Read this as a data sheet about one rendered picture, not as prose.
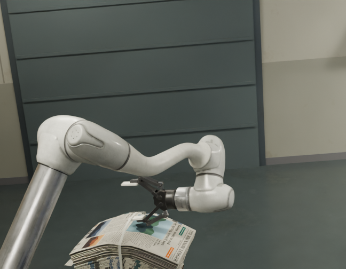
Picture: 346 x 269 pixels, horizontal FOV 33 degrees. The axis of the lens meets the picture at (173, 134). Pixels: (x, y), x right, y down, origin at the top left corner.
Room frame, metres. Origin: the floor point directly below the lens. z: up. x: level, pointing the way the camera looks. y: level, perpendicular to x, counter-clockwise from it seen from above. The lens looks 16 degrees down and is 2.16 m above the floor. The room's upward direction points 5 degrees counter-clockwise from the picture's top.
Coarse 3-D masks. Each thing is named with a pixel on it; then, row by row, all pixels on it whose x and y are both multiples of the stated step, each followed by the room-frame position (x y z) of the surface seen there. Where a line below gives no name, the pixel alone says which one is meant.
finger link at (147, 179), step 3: (138, 177) 2.06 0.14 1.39; (141, 177) 2.05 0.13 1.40; (144, 177) 2.05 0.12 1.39; (147, 177) 2.06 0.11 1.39; (144, 180) 2.05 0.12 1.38; (147, 180) 2.04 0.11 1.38; (150, 180) 2.04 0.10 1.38; (153, 180) 2.05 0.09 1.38; (156, 180) 2.05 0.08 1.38; (150, 183) 2.04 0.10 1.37; (153, 183) 2.04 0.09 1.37; (156, 183) 2.03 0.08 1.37; (159, 183) 2.03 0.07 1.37; (159, 186) 2.03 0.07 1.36
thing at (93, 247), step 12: (120, 216) 2.22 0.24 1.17; (96, 228) 2.18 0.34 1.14; (108, 228) 2.12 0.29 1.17; (84, 240) 2.09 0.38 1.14; (96, 240) 2.03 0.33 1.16; (108, 240) 1.99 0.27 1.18; (72, 252) 2.01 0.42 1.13; (84, 252) 1.99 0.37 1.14; (96, 252) 1.97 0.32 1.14; (108, 252) 1.96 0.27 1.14; (84, 264) 1.99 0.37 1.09; (96, 264) 1.97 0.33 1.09; (108, 264) 1.96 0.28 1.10
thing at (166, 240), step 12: (156, 216) 2.17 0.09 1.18; (156, 228) 2.08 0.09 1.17; (168, 228) 2.10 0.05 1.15; (180, 228) 2.12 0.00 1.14; (144, 240) 1.98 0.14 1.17; (156, 240) 1.99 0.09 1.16; (168, 240) 2.01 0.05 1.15; (180, 240) 2.03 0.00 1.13; (192, 240) 2.12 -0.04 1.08; (132, 252) 1.93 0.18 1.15; (144, 252) 1.91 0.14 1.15; (156, 252) 1.91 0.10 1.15; (168, 252) 1.93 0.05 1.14; (180, 252) 1.95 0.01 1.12; (132, 264) 1.93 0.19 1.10; (144, 264) 1.91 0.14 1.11; (156, 264) 1.90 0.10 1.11; (168, 264) 1.89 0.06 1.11; (180, 264) 2.04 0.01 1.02
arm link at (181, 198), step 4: (180, 188) 2.01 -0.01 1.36; (184, 188) 2.00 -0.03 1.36; (188, 188) 1.99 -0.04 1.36; (176, 192) 1.99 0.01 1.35; (180, 192) 1.99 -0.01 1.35; (184, 192) 1.98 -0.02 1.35; (188, 192) 1.97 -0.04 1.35; (176, 196) 1.98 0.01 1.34; (180, 196) 1.97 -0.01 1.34; (184, 196) 1.97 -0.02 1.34; (176, 200) 1.97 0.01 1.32; (180, 200) 1.97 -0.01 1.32; (184, 200) 1.96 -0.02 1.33; (188, 200) 1.96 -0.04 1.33; (176, 204) 1.97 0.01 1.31; (180, 204) 1.97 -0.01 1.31; (184, 204) 1.96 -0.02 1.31; (188, 204) 1.96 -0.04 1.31; (180, 208) 1.97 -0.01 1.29; (184, 208) 1.97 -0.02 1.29; (188, 208) 1.96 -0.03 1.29
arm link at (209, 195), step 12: (204, 180) 1.98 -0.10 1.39; (216, 180) 1.97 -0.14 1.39; (192, 192) 1.97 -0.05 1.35; (204, 192) 1.95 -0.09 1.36; (216, 192) 1.93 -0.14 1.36; (228, 192) 1.93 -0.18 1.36; (192, 204) 1.95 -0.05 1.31; (204, 204) 1.93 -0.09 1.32; (216, 204) 1.92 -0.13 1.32; (228, 204) 1.92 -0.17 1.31
